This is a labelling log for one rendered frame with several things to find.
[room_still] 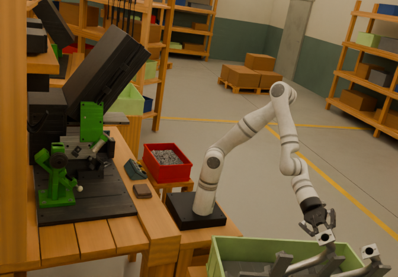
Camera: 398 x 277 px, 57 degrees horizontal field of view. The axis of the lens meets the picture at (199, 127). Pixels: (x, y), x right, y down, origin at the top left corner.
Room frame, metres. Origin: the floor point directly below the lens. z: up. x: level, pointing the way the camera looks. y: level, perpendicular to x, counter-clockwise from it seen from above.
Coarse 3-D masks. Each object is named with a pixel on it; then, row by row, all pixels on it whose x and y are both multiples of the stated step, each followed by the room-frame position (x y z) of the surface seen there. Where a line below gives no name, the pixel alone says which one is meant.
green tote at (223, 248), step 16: (224, 240) 1.28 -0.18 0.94; (240, 240) 1.29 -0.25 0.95; (256, 240) 1.31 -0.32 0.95; (272, 240) 1.32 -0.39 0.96; (288, 240) 1.33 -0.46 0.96; (304, 240) 1.36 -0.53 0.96; (224, 256) 1.28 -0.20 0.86; (240, 256) 1.30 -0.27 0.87; (256, 256) 1.31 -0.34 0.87; (272, 256) 1.32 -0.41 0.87; (304, 256) 1.35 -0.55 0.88; (352, 256) 1.32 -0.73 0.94; (208, 272) 1.23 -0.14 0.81
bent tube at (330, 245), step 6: (318, 234) 1.04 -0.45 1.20; (324, 234) 1.05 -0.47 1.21; (330, 234) 1.04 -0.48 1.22; (318, 240) 1.03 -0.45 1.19; (324, 240) 1.06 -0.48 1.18; (330, 240) 1.01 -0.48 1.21; (330, 246) 1.04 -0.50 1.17; (324, 252) 1.08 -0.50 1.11; (330, 252) 1.06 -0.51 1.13; (312, 258) 1.10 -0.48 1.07; (318, 258) 1.09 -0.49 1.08; (324, 258) 1.08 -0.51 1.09; (294, 264) 1.10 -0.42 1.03; (300, 264) 1.09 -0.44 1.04; (306, 264) 1.09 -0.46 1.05; (312, 264) 1.08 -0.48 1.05; (318, 264) 1.09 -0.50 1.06; (288, 270) 1.08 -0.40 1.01; (294, 270) 1.08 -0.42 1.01; (300, 270) 1.08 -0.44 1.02
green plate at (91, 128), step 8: (80, 104) 1.76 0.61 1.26; (88, 104) 1.77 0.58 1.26; (96, 104) 1.79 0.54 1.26; (80, 112) 1.75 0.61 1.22; (88, 112) 1.77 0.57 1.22; (96, 112) 1.78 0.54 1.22; (80, 120) 1.74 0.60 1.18; (88, 120) 1.76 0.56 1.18; (96, 120) 1.77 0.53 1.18; (80, 128) 1.73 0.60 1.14; (88, 128) 1.75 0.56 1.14; (96, 128) 1.76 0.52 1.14; (80, 136) 1.72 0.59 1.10; (88, 136) 1.74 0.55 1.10; (96, 136) 1.76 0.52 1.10
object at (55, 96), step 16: (32, 96) 1.80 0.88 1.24; (48, 96) 1.84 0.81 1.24; (64, 96) 1.89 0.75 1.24; (32, 112) 1.69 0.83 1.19; (64, 112) 1.77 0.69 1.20; (48, 128) 1.73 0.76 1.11; (64, 128) 1.77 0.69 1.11; (32, 144) 1.70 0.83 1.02; (48, 144) 1.73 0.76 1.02; (32, 160) 1.70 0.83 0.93
